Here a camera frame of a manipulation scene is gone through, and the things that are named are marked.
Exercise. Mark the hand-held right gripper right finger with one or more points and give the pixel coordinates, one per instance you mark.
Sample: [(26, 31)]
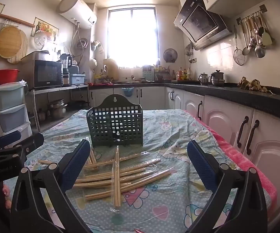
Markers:
[(201, 168)]

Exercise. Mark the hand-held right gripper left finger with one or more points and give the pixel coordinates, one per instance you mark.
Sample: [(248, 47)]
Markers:
[(74, 168)]

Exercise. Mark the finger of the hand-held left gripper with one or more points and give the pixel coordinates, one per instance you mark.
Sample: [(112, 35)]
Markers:
[(31, 143), (9, 138)]

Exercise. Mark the pile of chopsticks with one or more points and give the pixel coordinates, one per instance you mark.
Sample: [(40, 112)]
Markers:
[(117, 174)]

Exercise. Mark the green plastic utensil basket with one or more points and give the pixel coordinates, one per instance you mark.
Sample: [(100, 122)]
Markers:
[(114, 123)]

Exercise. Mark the person's left hand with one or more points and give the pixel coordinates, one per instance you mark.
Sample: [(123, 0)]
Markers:
[(6, 194)]

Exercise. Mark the light blue plastic drawer tower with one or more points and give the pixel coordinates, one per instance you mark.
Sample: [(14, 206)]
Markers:
[(10, 106)]

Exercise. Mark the stacked steel pots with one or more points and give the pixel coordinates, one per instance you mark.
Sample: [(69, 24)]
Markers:
[(57, 109)]

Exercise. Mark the cartoon printed blanket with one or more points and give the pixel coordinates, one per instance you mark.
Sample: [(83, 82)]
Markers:
[(159, 199)]

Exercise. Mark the metal shelf rack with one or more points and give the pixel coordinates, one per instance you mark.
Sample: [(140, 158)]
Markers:
[(57, 89)]

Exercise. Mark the red plastic basin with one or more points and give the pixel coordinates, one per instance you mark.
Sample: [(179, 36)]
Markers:
[(5, 76)]

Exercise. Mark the black microwave oven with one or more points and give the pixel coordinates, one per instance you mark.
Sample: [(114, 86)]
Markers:
[(45, 74)]

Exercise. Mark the white base cabinets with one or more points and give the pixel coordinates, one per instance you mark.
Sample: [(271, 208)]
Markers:
[(271, 150)]

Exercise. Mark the blue plastic dish bin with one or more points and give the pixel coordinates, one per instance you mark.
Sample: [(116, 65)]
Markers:
[(77, 79)]

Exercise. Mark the steel tray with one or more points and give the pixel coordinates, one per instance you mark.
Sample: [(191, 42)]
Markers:
[(34, 55)]

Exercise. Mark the black countertop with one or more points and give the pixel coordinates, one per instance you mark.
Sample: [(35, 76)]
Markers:
[(251, 97)]

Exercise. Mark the blender jug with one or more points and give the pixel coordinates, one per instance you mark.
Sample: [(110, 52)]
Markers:
[(66, 63)]

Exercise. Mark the round woven straw mat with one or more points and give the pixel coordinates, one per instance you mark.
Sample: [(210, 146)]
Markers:
[(23, 51)]

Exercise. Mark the steel kettle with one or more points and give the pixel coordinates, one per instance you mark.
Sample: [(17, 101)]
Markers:
[(204, 79)]

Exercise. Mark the grey lidded pot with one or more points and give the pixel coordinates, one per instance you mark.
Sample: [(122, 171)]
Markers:
[(218, 77)]

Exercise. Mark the blue hanging trash bin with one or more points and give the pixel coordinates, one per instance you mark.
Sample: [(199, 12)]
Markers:
[(127, 92)]

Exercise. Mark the cluster of oil bottles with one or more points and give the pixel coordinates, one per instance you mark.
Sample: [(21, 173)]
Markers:
[(182, 74)]

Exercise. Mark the round bamboo tray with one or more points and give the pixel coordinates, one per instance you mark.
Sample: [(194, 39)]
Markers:
[(8, 42)]

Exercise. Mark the heap of ginger roots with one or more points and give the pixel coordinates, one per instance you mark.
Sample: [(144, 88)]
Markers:
[(252, 84)]

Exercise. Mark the white colander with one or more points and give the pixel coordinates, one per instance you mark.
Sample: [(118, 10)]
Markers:
[(93, 64)]

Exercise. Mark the black spice rack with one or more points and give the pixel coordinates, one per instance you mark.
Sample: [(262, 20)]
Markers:
[(161, 74)]

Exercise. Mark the glass pot lid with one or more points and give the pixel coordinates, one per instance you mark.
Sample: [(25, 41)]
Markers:
[(41, 40)]

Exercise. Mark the beige cutting board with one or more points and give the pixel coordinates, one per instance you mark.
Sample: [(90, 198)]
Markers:
[(111, 70)]

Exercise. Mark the light blue knife block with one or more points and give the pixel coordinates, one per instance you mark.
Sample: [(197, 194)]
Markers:
[(148, 74)]

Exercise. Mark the wooden rolling pin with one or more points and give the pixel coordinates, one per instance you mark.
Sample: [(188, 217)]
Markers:
[(14, 20)]

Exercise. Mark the small hanging kitchen tools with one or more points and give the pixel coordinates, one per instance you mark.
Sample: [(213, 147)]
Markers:
[(189, 49)]

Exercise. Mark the row of hanging ladles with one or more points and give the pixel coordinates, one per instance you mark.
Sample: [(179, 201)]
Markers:
[(260, 51)]

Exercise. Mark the white cylindrical water heater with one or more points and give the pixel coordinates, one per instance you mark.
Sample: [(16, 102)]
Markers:
[(78, 11)]

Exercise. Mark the black glass range hood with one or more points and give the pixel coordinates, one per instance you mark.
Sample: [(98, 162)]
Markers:
[(200, 24)]

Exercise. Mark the kitchen window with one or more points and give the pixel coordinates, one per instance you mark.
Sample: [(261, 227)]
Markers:
[(132, 36)]

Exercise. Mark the white wall socket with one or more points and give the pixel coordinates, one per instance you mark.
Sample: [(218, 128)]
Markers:
[(192, 60)]

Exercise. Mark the fruit wall picture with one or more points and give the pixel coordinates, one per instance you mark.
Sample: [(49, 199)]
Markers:
[(50, 28)]

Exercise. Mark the small round wall fan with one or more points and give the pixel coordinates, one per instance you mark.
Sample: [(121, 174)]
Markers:
[(170, 55)]

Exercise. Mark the green white wall holder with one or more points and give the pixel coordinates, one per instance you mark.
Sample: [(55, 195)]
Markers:
[(96, 45)]

